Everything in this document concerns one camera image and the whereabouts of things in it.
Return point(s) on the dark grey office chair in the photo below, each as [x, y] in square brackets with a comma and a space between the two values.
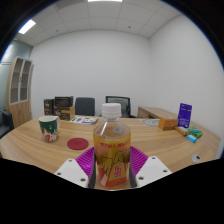
[85, 106]

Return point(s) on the square ceiling light panel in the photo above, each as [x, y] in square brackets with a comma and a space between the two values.
[27, 26]
[105, 0]

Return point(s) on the small black white object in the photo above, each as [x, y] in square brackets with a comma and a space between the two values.
[196, 158]

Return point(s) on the wooden tissue box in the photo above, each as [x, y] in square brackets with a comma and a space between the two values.
[168, 123]

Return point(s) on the green packet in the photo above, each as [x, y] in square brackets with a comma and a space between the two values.
[195, 132]

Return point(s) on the flat black box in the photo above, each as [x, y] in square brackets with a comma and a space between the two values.
[64, 101]

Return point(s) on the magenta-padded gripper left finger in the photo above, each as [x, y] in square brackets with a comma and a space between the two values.
[71, 171]

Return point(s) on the flat round red coaster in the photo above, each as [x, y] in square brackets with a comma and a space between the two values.
[78, 144]

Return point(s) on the wooden side desk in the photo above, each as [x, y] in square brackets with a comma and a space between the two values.
[153, 112]

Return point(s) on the black mesh office chair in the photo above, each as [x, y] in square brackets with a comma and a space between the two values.
[125, 105]

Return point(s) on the yellow drink bottle white cap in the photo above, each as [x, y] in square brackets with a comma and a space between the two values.
[111, 150]

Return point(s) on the blue packet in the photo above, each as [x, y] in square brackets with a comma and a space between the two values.
[191, 138]

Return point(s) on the black leather sofa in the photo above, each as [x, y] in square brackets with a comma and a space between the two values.
[5, 125]

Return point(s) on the white green leaflet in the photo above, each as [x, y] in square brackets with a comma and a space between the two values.
[83, 120]

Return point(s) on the brown cardboard box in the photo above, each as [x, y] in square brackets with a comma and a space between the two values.
[65, 113]

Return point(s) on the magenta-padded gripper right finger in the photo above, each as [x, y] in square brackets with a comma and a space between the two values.
[151, 170]

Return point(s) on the round white disc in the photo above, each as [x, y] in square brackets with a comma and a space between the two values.
[150, 122]

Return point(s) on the green red white mug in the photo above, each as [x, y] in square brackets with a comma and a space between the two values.
[49, 129]

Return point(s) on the small yellowish box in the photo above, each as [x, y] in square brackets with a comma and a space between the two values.
[181, 130]

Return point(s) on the wooden glass-door shelf cabinet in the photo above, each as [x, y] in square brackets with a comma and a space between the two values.
[19, 100]

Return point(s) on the purple standing card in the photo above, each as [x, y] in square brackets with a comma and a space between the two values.
[185, 115]

